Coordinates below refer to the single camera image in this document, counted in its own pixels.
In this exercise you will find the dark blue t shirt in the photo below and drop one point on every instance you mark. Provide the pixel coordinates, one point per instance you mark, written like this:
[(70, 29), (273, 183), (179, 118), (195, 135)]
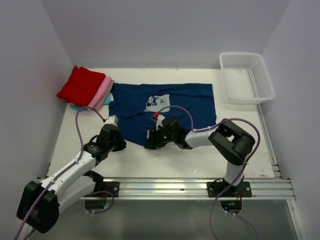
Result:
[(191, 104)]

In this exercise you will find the red folded t shirt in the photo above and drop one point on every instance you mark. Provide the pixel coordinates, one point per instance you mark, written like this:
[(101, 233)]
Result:
[(81, 86)]

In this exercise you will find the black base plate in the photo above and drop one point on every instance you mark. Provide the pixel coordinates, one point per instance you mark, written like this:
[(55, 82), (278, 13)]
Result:
[(101, 189), (215, 187)]

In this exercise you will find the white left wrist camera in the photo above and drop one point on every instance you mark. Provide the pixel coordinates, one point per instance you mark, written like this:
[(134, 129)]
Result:
[(111, 120)]

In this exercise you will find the turquoise folded t shirt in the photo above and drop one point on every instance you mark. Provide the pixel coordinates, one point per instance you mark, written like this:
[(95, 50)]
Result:
[(107, 101)]

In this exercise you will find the aluminium front rail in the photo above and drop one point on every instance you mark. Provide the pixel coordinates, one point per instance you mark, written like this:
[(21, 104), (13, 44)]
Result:
[(196, 189)]

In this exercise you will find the white plastic basket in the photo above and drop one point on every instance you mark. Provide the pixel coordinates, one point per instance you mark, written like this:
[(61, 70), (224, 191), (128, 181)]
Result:
[(246, 78)]

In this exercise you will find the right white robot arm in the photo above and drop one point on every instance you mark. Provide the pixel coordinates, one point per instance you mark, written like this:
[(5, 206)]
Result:
[(231, 141)]

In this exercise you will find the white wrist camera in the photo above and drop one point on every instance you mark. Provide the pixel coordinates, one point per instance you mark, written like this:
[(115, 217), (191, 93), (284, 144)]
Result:
[(111, 120), (158, 118)]

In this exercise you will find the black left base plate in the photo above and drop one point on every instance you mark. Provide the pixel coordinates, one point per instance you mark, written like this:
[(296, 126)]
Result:
[(101, 189)]

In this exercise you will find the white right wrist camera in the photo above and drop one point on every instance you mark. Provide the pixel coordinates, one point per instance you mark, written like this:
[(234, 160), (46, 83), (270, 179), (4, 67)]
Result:
[(158, 118)]

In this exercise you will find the pink folded t shirt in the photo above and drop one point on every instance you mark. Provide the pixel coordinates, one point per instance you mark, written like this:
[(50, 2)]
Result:
[(100, 92)]

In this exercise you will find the beige folded t shirt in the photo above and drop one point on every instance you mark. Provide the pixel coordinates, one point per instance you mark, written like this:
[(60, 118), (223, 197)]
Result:
[(101, 102)]

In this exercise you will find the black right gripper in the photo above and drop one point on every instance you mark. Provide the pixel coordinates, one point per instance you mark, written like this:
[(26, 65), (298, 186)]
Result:
[(153, 141)]

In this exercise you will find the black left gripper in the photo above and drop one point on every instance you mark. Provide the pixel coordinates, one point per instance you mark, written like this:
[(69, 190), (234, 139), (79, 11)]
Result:
[(122, 142)]

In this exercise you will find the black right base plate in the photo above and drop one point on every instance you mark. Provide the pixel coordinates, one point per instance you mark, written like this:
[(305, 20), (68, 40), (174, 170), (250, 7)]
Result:
[(215, 187)]

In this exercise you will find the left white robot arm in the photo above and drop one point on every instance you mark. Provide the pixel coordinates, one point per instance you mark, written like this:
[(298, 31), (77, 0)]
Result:
[(42, 202)]

